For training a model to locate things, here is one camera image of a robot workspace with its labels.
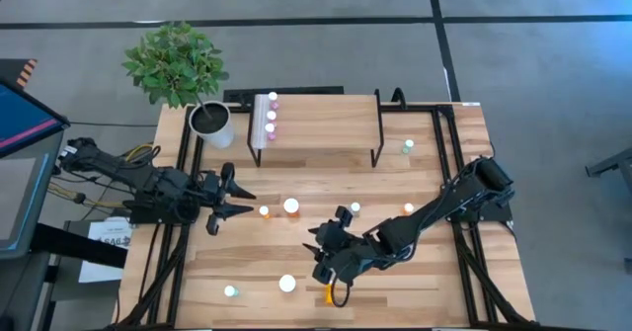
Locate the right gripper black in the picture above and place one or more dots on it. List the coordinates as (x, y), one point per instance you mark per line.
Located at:
(345, 252)

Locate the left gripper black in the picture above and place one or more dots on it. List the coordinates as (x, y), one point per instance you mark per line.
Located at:
(211, 195)

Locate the slim orange medicine bottle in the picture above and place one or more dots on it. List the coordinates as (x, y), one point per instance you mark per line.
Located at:
(264, 211)
(408, 207)
(328, 295)

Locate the green medicine bottle white cap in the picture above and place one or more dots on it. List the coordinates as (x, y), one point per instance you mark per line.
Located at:
(355, 207)
(229, 290)
(408, 144)

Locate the pink medicine bottle white cap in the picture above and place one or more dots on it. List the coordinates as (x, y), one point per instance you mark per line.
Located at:
(272, 96)
(271, 115)
(269, 127)

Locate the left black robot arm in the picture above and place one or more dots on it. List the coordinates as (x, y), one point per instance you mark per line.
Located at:
(123, 168)

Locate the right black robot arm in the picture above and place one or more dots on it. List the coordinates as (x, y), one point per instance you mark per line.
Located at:
(444, 202)

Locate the large orange medicine bottle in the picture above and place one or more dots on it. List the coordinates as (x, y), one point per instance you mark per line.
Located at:
(291, 205)
(287, 283)

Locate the wooden shelf black metal legs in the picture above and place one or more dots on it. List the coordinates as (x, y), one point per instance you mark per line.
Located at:
(326, 123)

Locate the white plant pot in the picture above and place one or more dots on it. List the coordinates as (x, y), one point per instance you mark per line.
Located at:
(217, 136)

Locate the green leafy artificial plant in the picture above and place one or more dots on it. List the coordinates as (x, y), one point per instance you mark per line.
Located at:
(173, 64)

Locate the white printed paper sheet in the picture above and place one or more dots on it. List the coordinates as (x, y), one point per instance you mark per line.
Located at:
(99, 274)

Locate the monitor with blue screen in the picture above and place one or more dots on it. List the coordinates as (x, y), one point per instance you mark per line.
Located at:
(24, 118)

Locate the black aluminium table frame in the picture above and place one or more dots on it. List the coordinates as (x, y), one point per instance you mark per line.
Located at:
(419, 107)

